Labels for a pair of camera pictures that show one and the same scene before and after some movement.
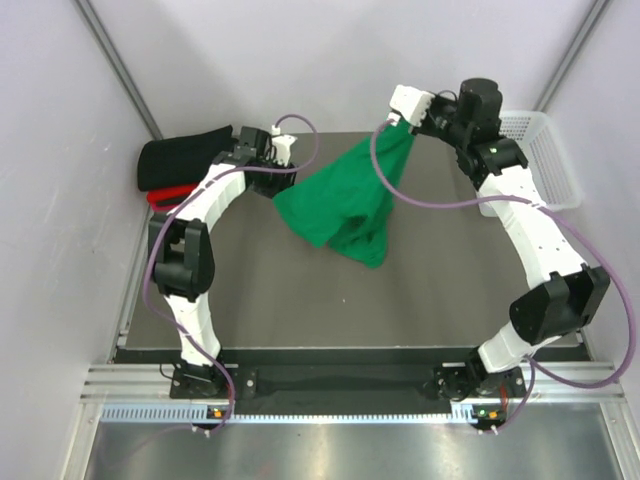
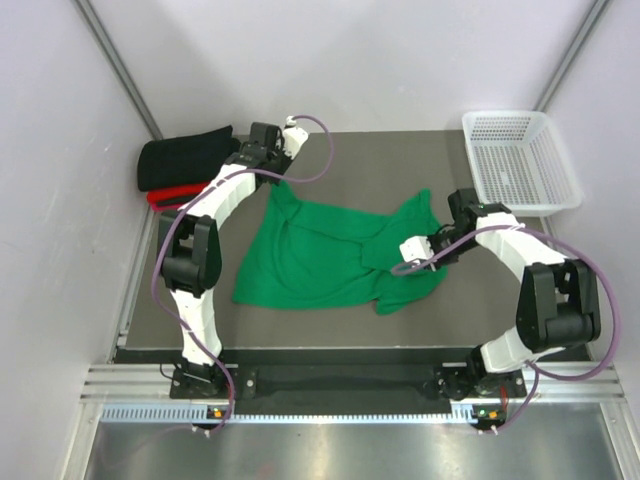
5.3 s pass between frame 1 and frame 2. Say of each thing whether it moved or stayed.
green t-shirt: moved
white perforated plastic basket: stayed
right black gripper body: moved
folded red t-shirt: stayed
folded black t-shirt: stayed
